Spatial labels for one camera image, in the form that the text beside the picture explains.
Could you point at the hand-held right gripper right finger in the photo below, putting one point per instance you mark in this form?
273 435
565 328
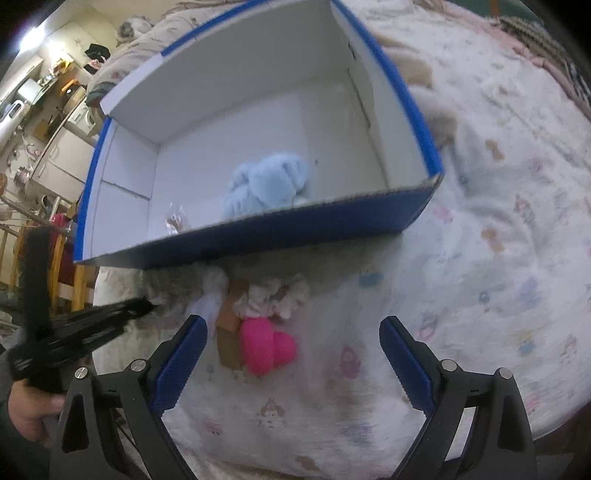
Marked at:
406 364

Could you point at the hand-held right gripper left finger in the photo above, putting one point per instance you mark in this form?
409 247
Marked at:
184 364

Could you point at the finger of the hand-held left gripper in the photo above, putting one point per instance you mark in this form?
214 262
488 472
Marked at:
106 316
92 341

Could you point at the white fluffy plush item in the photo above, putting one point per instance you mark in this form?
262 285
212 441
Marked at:
210 300

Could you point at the pink plush toy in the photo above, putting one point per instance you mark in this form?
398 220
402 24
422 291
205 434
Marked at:
265 346

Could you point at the blue and white cardboard box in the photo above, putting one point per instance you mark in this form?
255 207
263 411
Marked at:
277 235

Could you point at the light blue plush toy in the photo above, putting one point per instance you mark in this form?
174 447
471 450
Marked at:
268 184

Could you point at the person's left hand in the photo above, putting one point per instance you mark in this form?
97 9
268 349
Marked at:
32 410

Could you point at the wooden railing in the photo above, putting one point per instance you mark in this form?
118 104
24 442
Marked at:
9 258

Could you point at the red bag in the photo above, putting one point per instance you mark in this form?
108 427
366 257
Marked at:
60 240

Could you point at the small beige brown scrunchie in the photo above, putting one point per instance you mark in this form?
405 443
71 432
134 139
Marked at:
178 220

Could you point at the white kitchen base cabinet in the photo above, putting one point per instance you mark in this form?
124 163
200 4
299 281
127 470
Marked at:
64 161

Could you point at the white water heater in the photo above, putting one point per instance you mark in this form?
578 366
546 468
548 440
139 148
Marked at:
11 121

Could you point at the white washing machine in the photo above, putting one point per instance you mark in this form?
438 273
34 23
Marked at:
83 121

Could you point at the black hanging clothing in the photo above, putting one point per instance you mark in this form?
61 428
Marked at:
98 55

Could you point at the beige patterned quilt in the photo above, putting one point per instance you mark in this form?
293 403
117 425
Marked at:
129 60

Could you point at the beige fluffy cloth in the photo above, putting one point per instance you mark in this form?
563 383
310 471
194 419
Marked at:
429 92

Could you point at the grey stuffed toy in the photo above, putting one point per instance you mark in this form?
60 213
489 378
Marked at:
134 28

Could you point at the striped knit blanket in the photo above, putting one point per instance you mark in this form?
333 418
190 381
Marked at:
549 50

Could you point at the pink blanket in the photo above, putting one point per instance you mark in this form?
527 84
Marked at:
485 27

